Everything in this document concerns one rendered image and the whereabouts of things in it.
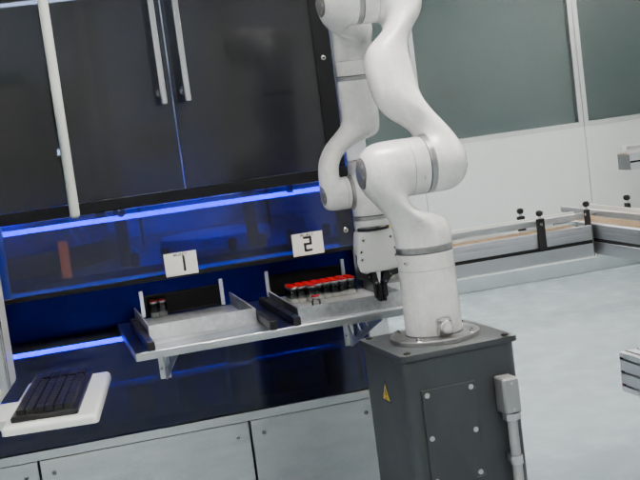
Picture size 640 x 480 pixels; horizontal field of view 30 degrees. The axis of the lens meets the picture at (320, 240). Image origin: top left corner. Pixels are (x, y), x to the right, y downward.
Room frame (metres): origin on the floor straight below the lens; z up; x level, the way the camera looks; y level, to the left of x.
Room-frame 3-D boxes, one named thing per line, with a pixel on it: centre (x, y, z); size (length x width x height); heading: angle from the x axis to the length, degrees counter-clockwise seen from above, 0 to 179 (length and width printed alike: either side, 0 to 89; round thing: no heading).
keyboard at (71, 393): (2.64, 0.64, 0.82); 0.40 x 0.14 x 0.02; 6
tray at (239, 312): (2.98, 0.34, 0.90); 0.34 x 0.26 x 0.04; 14
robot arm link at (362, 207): (2.79, -0.12, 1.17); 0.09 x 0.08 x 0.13; 106
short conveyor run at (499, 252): (3.44, -0.45, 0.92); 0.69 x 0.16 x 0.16; 104
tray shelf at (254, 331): (2.95, 0.16, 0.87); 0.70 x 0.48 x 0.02; 104
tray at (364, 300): (2.95, -0.01, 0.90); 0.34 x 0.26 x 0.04; 13
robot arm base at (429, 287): (2.49, -0.21, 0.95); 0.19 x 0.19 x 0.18
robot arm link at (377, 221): (2.79, -0.13, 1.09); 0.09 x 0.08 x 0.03; 104
